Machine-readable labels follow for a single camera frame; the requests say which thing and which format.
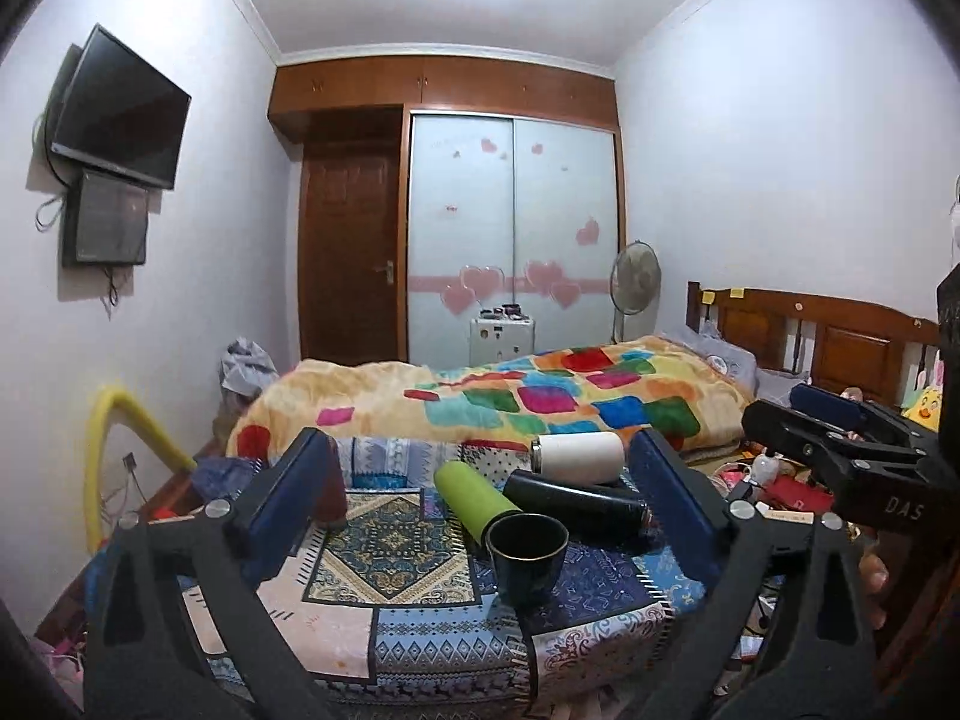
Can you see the dark green cup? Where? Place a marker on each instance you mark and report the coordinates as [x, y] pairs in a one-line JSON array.
[[525, 559]]

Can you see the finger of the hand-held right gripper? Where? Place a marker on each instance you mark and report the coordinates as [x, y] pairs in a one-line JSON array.
[[825, 401], [795, 431]]

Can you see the sliding-door wardrobe with hearts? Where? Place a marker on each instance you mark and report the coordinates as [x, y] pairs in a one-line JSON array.
[[514, 240]]

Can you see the brown overhead cabinet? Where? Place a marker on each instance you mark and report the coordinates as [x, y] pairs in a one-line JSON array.
[[442, 86]]

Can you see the white bottle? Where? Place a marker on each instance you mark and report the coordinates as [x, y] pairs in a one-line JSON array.
[[581, 456]]

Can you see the grey clothes pile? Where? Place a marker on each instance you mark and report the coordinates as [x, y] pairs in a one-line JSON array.
[[246, 367]]

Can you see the yellow foam tube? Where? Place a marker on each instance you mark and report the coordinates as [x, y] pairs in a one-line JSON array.
[[112, 450]]

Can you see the black bottle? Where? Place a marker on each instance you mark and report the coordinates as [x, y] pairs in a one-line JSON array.
[[574, 502]]

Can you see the yellow plush toy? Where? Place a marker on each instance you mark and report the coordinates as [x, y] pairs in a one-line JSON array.
[[924, 406]]

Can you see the person's right hand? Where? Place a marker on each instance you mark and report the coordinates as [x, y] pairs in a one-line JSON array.
[[874, 579]]

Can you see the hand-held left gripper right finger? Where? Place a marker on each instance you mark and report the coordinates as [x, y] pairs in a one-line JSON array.
[[669, 499]]

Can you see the grey pillow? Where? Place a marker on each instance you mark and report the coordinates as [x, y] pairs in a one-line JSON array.
[[716, 356]]

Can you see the blue patterned cloth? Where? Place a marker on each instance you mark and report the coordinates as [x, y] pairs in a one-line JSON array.
[[420, 600]]

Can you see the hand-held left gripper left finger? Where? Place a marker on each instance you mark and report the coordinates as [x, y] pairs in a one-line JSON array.
[[289, 499]]

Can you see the colourful patchwork blanket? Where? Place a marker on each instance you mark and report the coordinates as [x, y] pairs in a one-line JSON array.
[[480, 394]]

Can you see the wall-mounted black television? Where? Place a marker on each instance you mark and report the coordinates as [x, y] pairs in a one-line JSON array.
[[120, 109]]

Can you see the standing fan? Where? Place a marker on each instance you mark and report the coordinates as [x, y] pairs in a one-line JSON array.
[[634, 281]]

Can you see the brown wooden door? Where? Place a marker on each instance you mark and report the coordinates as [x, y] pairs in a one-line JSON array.
[[349, 247]]

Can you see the wall socket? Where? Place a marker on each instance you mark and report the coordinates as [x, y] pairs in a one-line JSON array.
[[130, 462]]

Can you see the small white cabinet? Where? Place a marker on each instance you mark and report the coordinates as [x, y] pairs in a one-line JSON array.
[[501, 341]]

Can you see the red box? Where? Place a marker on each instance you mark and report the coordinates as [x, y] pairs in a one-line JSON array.
[[799, 496]]

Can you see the green bottle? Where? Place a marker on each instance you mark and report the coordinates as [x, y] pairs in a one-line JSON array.
[[472, 499]]

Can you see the wooden bed headboard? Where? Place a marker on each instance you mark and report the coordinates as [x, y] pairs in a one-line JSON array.
[[810, 334]]

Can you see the small wall-mounted monitor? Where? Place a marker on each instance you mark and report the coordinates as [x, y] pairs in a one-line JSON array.
[[105, 219]]

